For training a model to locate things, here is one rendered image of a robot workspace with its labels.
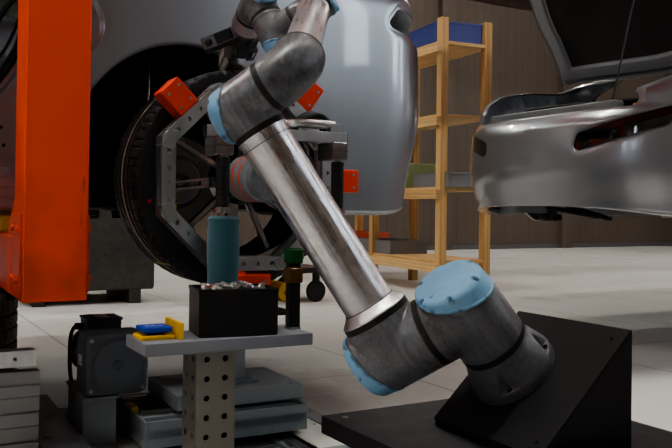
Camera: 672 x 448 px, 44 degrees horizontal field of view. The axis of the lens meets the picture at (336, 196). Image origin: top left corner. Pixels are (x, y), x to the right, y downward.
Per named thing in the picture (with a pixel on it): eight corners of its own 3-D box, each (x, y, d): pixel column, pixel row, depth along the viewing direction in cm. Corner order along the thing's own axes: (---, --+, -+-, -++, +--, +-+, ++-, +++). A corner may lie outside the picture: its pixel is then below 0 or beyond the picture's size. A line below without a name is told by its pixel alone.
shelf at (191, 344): (284, 335, 223) (284, 323, 223) (313, 344, 208) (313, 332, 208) (125, 346, 202) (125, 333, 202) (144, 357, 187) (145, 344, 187)
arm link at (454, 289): (528, 343, 162) (481, 279, 157) (454, 381, 167) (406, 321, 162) (516, 301, 176) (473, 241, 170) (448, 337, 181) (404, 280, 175)
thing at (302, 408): (259, 406, 282) (260, 377, 282) (307, 432, 251) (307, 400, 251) (113, 423, 258) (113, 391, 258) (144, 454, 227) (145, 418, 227)
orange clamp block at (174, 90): (190, 102, 239) (169, 79, 236) (199, 100, 232) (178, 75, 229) (173, 118, 237) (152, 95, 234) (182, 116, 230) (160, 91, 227)
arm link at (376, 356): (445, 376, 164) (246, 58, 164) (373, 414, 169) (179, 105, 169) (453, 351, 179) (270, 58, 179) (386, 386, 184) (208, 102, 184)
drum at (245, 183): (265, 202, 249) (265, 156, 249) (296, 202, 231) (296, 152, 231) (221, 201, 242) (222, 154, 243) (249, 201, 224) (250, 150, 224)
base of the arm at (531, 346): (572, 346, 169) (547, 312, 166) (516, 415, 163) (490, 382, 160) (511, 331, 186) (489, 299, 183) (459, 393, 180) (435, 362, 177)
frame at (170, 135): (323, 267, 258) (325, 94, 259) (333, 269, 253) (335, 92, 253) (153, 272, 232) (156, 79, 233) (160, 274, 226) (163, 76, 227)
